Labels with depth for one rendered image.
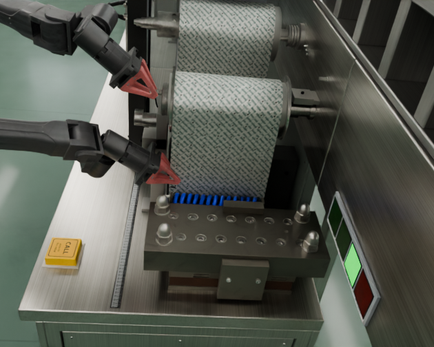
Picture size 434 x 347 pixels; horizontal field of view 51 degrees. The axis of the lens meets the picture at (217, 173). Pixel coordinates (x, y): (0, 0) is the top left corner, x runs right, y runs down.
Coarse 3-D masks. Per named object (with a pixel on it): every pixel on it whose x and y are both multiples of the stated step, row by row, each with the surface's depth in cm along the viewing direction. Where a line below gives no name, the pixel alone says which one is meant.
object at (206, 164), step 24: (192, 144) 103; (216, 144) 103; (240, 144) 104; (264, 144) 104; (192, 168) 107; (216, 168) 107; (240, 168) 108; (264, 168) 108; (192, 192) 111; (216, 192) 112; (240, 192) 112; (264, 192) 112
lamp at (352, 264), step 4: (352, 244) 77; (352, 248) 77; (352, 252) 76; (348, 256) 78; (352, 256) 76; (356, 256) 75; (348, 260) 78; (352, 260) 76; (356, 260) 74; (344, 264) 79; (348, 264) 78; (352, 264) 76; (356, 264) 74; (348, 268) 78; (352, 268) 76; (356, 268) 74; (348, 272) 78; (352, 272) 76; (356, 272) 74; (352, 276) 76; (356, 276) 74; (352, 280) 76; (352, 284) 76
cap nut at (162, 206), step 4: (160, 196) 103; (164, 196) 103; (156, 200) 104; (160, 200) 103; (164, 200) 103; (156, 204) 104; (160, 204) 103; (164, 204) 103; (168, 204) 104; (156, 208) 104; (160, 208) 103; (164, 208) 103; (168, 208) 105; (156, 212) 105; (160, 212) 104; (164, 212) 104; (168, 212) 105
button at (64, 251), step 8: (56, 240) 109; (64, 240) 109; (72, 240) 110; (80, 240) 110; (48, 248) 107; (56, 248) 107; (64, 248) 107; (72, 248) 108; (80, 248) 110; (48, 256) 105; (56, 256) 105; (64, 256) 105; (72, 256) 106; (48, 264) 106; (56, 264) 106; (64, 264) 106; (72, 264) 106
